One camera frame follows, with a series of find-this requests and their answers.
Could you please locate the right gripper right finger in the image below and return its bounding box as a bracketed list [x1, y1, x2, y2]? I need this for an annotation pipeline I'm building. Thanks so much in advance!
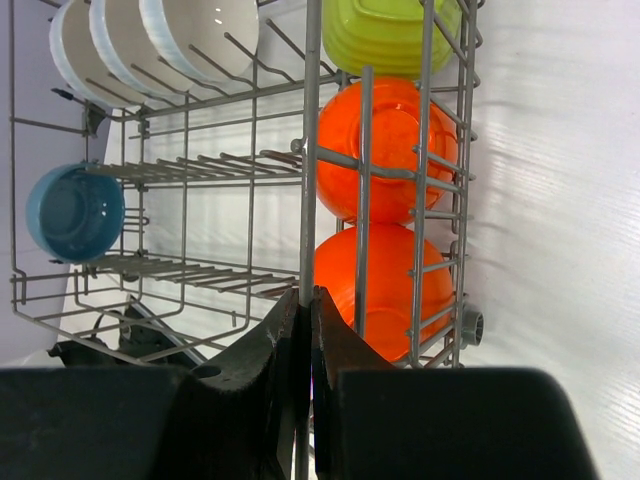
[311, 287, 597, 479]

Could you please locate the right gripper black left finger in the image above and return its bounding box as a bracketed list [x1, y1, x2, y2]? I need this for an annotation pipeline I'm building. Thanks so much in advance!
[1, 290, 298, 479]

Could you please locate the orange bowl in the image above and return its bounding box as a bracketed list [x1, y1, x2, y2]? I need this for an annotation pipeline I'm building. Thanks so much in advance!
[317, 77, 458, 225]
[312, 222, 456, 365]

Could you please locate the grey wire dish rack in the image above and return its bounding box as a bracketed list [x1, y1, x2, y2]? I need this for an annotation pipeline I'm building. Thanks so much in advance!
[7, 0, 487, 480]

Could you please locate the blue bowl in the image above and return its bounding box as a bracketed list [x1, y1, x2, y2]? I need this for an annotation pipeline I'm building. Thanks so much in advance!
[25, 162, 126, 264]

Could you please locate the white square dish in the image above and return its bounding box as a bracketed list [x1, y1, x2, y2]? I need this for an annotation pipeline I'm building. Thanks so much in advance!
[321, 0, 462, 81]

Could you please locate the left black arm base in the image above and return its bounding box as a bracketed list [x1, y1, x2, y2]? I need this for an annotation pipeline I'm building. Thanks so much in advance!
[47, 304, 207, 370]

